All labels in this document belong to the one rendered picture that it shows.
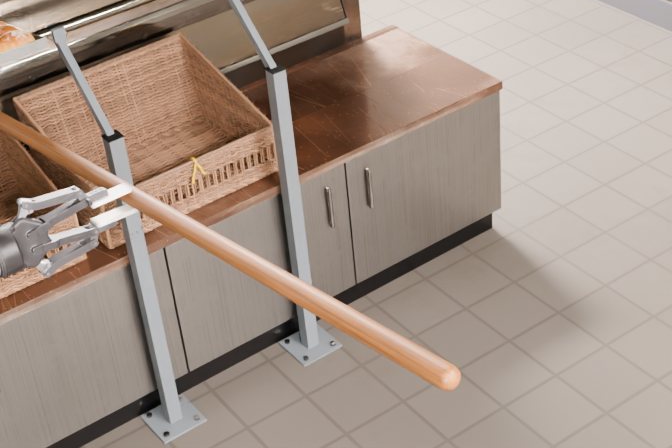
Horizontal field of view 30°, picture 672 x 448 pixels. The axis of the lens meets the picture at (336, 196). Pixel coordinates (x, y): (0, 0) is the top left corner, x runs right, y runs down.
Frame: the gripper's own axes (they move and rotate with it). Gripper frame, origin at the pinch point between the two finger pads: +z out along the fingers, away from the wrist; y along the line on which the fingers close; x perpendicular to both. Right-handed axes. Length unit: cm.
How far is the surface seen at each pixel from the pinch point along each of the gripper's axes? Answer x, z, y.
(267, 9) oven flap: -163, 121, 32
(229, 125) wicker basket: -140, 88, 53
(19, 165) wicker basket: -146, 26, 43
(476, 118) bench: -115, 158, 72
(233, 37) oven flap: -163, 106, 36
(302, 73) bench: -160, 126, 54
